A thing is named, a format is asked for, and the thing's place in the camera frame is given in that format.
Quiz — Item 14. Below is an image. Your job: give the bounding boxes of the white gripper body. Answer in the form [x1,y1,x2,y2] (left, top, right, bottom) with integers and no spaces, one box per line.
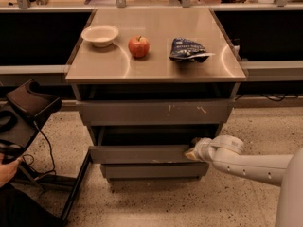
[194,138,217,162]

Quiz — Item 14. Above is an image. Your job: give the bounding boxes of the grey drawer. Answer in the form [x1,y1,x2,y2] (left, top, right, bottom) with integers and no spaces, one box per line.
[77,99,234,126]
[89,124,218,165]
[100,163,209,180]

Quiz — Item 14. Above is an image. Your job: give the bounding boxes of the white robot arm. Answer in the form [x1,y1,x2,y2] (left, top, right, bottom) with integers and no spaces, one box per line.
[185,135,303,227]

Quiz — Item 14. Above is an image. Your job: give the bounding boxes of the grey bottom drawer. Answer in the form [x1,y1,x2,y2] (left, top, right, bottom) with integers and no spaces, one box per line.
[100,163,209,180]

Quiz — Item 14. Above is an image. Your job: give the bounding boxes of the grey metal drawer cabinet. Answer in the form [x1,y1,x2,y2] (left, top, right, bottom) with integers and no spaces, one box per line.
[64,7,248,183]

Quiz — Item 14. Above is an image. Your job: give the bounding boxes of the grey top drawer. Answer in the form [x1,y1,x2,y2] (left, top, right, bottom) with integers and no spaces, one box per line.
[77,99,234,126]

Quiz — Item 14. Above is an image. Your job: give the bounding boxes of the person's hand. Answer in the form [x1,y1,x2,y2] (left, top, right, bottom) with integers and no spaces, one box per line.
[0,158,22,188]

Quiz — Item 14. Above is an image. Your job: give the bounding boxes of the blue chip bag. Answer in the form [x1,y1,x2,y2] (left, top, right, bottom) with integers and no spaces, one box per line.
[169,37,213,62]

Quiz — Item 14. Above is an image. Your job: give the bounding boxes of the red apple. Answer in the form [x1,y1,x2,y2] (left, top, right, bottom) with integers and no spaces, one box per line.
[128,36,150,59]

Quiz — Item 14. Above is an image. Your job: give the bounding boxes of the white bowl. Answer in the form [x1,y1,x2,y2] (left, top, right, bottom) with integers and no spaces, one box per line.
[81,25,119,48]

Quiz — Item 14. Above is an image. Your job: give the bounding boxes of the dark brown headset device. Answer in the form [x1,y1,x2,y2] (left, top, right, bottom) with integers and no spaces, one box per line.
[6,79,62,128]

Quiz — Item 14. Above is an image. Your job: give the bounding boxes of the black cable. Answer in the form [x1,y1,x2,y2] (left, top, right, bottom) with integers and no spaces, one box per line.
[18,120,57,177]

